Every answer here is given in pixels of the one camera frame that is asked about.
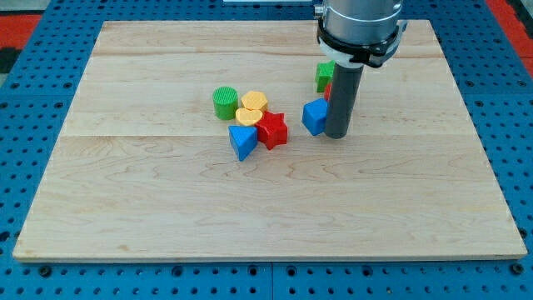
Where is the blue cube block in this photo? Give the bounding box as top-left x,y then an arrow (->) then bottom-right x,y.
301,98 -> 328,136

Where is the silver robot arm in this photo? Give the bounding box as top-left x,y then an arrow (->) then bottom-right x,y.
315,0 -> 403,45

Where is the green cube block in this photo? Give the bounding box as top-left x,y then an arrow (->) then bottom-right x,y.
315,60 -> 336,93

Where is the red star block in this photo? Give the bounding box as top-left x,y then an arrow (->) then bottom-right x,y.
255,111 -> 288,150

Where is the blue triangle block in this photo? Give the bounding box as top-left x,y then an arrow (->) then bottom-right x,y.
228,125 -> 258,161

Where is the yellow heart block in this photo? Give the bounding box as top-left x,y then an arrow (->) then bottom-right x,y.
235,107 -> 263,126

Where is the yellow octagon block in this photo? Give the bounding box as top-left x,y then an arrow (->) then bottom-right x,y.
241,91 -> 268,112

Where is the green cylinder block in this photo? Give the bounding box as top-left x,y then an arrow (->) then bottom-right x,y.
212,86 -> 238,120

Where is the red block behind rod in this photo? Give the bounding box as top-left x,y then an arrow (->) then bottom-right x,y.
324,82 -> 331,102

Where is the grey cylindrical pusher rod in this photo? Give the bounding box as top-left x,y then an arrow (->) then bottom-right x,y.
324,64 -> 364,139

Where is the light wooden board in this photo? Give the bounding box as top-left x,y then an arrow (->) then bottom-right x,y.
12,20 -> 527,263

